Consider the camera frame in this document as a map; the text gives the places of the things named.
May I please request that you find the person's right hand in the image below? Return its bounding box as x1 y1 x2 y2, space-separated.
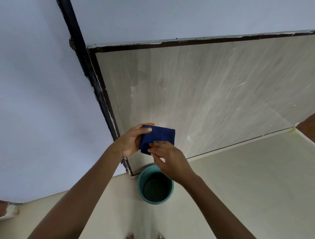
148 141 199 185

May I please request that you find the beige wooden door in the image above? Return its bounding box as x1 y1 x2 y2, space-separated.
87 30 315 177

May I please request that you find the person's left hand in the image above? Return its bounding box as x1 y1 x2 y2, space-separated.
113 123 155 159

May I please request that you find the black door frame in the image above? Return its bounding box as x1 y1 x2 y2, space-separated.
56 0 135 177

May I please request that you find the person's left forearm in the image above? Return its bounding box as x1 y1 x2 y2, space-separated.
27 143 123 239

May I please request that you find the brown wooden panel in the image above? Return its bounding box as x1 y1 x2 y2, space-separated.
295 113 315 143

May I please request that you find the dark blue cleaning cloth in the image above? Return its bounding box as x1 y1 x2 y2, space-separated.
139 125 176 156

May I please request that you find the teal plastic bucket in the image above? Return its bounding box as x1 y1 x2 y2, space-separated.
137 164 175 205

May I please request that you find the person's right forearm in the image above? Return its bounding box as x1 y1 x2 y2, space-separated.
183 173 257 239

